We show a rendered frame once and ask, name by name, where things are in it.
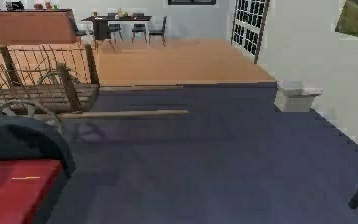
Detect black dining table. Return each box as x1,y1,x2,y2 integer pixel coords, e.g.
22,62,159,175
81,15,153,42

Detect black appliance on counter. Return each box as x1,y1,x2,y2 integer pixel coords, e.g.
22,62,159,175
5,0,26,12

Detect wooden cart with wheels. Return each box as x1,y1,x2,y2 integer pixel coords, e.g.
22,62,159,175
0,43,190,134

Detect brown kitchen counter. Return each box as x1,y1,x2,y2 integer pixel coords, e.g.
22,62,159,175
0,8,80,53

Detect black armchair with red cushion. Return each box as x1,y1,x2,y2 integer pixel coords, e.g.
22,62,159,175
0,115,77,224

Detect black dining chair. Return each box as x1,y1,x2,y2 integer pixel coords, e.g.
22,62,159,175
106,13,124,44
131,13,148,44
148,15,168,47

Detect framed green picture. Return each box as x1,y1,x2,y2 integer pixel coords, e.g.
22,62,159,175
334,0,358,40

